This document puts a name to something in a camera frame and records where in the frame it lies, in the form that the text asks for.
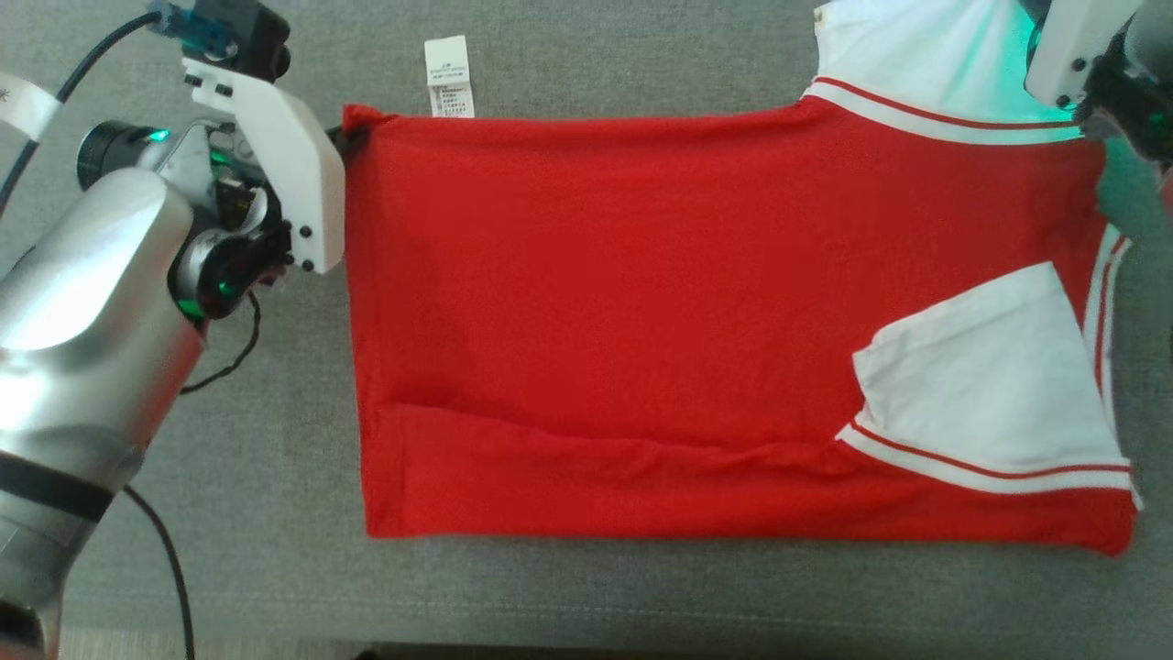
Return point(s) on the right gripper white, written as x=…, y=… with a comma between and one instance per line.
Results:
x=1077, y=46

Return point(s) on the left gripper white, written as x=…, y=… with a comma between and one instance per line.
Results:
x=293, y=156

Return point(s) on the red white sports jersey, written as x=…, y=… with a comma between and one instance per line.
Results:
x=641, y=321

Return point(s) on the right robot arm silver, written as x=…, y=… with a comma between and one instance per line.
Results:
x=1136, y=101

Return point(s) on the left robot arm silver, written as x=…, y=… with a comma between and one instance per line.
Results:
x=82, y=302

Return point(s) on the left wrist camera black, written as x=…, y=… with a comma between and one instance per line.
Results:
x=247, y=41

